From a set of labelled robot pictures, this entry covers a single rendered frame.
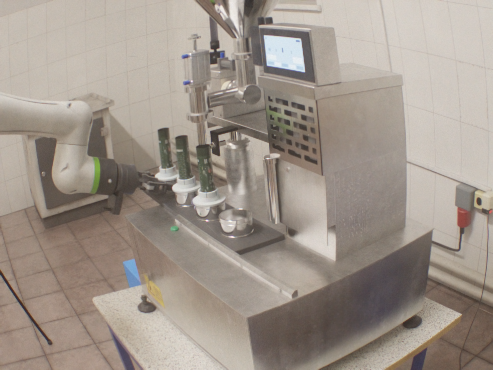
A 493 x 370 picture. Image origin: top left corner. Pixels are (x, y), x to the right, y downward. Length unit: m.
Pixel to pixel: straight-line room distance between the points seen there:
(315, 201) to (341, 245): 0.10
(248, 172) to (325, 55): 0.55
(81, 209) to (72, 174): 2.96
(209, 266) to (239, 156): 0.39
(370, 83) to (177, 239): 0.54
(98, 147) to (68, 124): 2.85
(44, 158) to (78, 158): 2.72
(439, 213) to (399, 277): 1.68
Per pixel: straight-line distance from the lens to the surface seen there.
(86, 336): 2.87
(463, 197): 2.65
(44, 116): 1.36
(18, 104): 1.33
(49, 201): 4.22
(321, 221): 1.13
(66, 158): 1.41
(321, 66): 1.04
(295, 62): 1.07
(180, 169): 1.44
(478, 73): 2.50
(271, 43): 1.12
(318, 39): 1.03
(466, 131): 2.63
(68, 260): 3.74
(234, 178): 1.52
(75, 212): 4.35
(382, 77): 1.15
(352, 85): 1.09
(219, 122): 1.45
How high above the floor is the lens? 1.57
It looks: 19 degrees down
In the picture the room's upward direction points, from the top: 5 degrees counter-clockwise
